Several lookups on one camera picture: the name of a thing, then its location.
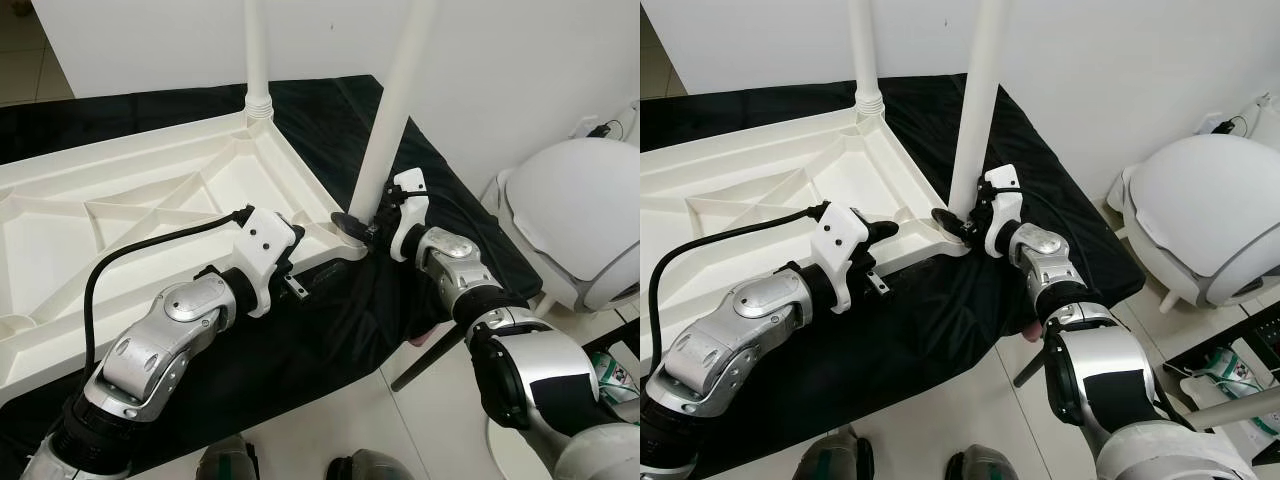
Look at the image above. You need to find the black low floor shelf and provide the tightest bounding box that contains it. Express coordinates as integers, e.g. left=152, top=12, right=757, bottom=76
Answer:
left=1165, top=300, right=1280, bottom=366

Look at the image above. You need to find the white green plastic package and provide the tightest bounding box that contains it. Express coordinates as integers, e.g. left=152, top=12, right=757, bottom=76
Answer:
left=590, top=345, right=641, bottom=401
left=1180, top=345, right=1280, bottom=461

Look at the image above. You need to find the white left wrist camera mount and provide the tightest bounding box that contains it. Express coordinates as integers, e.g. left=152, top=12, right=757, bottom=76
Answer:
left=812, top=205, right=871, bottom=313
left=235, top=205, right=306, bottom=319

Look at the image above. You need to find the white domed appliance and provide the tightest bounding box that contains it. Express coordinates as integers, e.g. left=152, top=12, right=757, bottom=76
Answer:
left=1105, top=135, right=1280, bottom=311
left=490, top=138, right=641, bottom=313

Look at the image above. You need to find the grey green right robot leg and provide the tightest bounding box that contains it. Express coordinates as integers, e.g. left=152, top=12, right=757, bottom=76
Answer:
left=325, top=450, right=416, bottom=480
left=945, top=445, right=1021, bottom=480

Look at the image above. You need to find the dark metal table leg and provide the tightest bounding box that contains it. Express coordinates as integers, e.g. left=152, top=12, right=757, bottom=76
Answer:
left=1012, top=348, right=1049, bottom=389
left=390, top=330, right=466, bottom=391

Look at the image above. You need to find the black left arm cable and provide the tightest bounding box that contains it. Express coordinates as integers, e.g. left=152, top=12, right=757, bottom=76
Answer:
left=82, top=207, right=251, bottom=376
left=648, top=203, right=831, bottom=346

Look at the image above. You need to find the grey green left robot leg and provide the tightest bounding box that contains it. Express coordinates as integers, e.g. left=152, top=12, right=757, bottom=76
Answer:
left=795, top=425, right=876, bottom=480
left=195, top=435, right=261, bottom=480

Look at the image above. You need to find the white plastic children table top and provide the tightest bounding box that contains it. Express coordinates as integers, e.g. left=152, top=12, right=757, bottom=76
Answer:
left=640, top=105, right=971, bottom=396
left=0, top=108, right=371, bottom=406

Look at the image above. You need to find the grey green robot leg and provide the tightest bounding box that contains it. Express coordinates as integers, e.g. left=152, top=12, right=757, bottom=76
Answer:
left=945, top=445, right=1021, bottom=480
left=795, top=425, right=876, bottom=480
left=195, top=435, right=261, bottom=480
left=325, top=450, right=416, bottom=480

